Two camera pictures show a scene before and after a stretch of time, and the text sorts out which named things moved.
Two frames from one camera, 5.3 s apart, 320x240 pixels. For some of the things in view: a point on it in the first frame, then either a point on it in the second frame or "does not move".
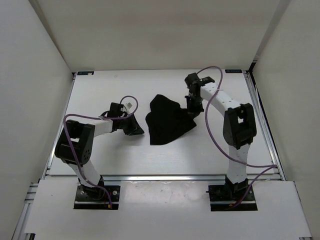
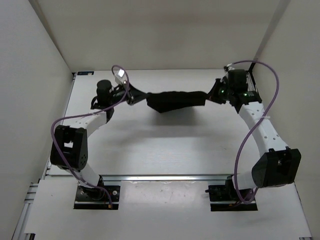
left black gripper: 134,128 → 133,95
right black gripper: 192,111 → 212,95
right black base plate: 222,197 does not move
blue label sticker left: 84,73 does not move
